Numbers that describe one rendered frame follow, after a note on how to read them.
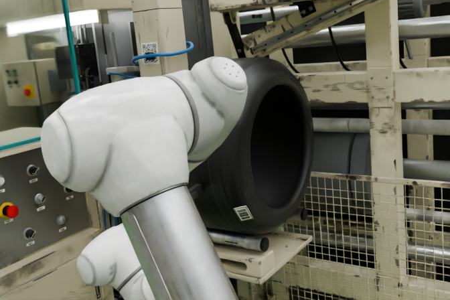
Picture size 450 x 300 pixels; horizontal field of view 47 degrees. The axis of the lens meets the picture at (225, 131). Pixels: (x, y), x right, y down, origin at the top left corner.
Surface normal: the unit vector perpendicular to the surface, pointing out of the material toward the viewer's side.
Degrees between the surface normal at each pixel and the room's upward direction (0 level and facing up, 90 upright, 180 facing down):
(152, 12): 90
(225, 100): 103
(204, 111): 84
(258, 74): 46
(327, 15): 90
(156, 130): 67
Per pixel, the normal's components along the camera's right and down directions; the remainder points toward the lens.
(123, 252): 0.53, -0.52
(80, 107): -0.04, -0.66
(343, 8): -0.56, 0.21
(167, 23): 0.82, 0.03
